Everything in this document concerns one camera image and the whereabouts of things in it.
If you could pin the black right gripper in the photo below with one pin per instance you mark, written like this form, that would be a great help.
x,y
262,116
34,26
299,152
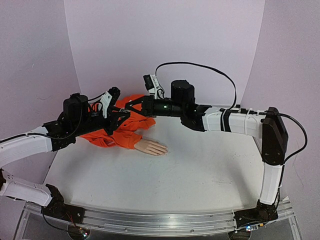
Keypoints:
x,y
145,105

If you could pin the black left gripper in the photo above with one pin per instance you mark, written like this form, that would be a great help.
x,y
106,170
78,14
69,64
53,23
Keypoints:
x,y
113,124

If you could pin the clear nail polish bottle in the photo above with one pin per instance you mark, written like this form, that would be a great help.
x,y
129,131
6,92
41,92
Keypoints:
x,y
123,110

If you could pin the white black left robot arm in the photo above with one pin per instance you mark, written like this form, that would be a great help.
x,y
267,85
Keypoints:
x,y
76,119

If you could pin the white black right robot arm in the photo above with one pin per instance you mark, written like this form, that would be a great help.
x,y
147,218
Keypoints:
x,y
266,126

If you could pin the orange sweatshirt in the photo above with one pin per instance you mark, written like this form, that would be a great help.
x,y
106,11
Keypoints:
x,y
125,136

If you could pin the mannequin hand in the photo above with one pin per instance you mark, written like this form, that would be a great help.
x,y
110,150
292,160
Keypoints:
x,y
151,147

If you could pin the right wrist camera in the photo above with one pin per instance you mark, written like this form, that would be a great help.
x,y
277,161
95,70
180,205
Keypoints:
x,y
153,86

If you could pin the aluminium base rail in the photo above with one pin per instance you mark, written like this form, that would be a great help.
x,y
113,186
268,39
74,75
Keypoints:
x,y
36,223

